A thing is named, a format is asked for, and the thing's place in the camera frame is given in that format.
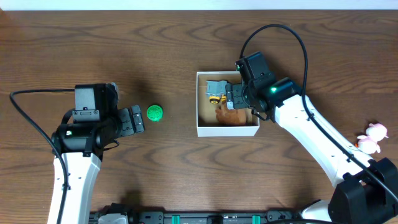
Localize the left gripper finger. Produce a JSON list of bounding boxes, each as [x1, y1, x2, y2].
[[131, 105, 145, 133], [118, 108, 134, 137]]

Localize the yellow grey toy truck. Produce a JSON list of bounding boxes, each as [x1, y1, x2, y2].
[[206, 80, 228, 105]]

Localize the brown plush toy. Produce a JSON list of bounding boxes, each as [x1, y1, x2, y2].
[[215, 104, 247, 126]]

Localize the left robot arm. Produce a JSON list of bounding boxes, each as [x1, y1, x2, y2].
[[47, 105, 145, 223]]

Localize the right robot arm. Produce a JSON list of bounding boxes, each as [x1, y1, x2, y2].
[[225, 73, 397, 223]]

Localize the green round toy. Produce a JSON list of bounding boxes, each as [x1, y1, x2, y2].
[[146, 105, 164, 122]]

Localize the white cardboard box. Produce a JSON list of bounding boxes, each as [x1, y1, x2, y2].
[[196, 71, 260, 137]]

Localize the white pink duck toy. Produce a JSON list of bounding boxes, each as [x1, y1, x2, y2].
[[356, 123, 388, 154]]

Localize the left black cable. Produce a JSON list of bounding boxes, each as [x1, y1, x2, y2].
[[9, 88, 76, 224]]

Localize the black cable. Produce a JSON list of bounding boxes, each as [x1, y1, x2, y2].
[[238, 24, 398, 203], [9, 88, 76, 224]]

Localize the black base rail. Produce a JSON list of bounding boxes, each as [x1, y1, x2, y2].
[[88, 203, 300, 224]]

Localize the right black cable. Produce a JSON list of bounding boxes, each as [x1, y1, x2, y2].
[[238, 24, 398, 203]]

